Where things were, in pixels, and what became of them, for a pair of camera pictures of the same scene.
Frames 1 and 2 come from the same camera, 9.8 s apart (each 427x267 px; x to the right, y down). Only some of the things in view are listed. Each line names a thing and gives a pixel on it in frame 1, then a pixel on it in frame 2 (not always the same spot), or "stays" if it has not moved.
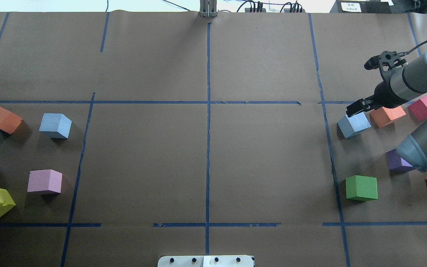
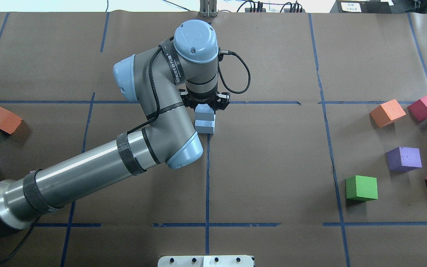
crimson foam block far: x=421 y=109 stays
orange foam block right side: x=380 y=116 stays
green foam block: x=361 y=188 stays
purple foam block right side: x=396 y=163 stays
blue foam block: x=56 y=125 → x=203 y=112
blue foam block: x=357 y=123 → x=205 y=126
